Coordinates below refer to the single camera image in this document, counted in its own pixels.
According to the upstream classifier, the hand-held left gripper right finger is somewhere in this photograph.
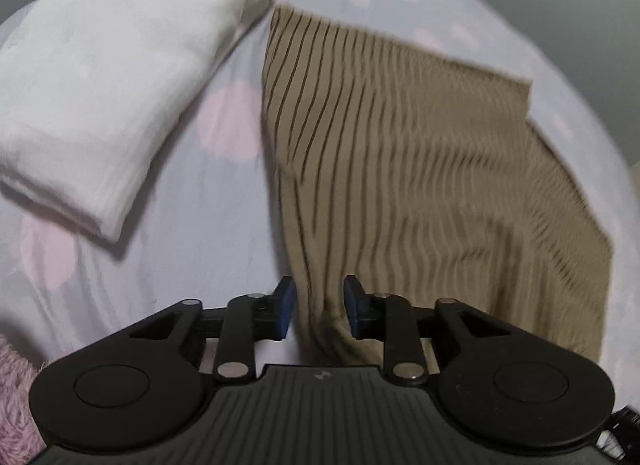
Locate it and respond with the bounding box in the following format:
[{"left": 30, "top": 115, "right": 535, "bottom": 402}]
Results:
[{"left": 342, "top": 274, "right": 521, "bottom": 388}]

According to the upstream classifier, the white garment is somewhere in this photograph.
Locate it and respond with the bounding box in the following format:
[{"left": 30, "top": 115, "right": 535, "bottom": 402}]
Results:
[{"left": 0, "top": 0, "right": 333, "bottom": 246}]

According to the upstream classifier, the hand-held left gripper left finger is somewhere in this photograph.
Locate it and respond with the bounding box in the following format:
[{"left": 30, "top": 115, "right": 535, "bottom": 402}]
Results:
[{"left": 120, "top": 275, "right": 296, "bottom": 387}]

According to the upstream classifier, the pink fluffy cushion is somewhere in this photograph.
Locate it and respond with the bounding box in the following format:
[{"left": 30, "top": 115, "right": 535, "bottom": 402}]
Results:
[{"left": 0, "top": 335, "right": 46, "bottom": 463}]

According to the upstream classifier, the tan striped shirt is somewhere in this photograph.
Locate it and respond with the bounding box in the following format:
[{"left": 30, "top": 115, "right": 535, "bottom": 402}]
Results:
[{"left": 260, "top": 5, "right": 615, "bottom": 368}]

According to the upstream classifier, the polka dot bed sheet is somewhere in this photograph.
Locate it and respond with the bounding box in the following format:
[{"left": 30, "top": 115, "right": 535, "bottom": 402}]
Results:
[{"left": 0, "top": 0, "right": 633, "bottom": 398}]

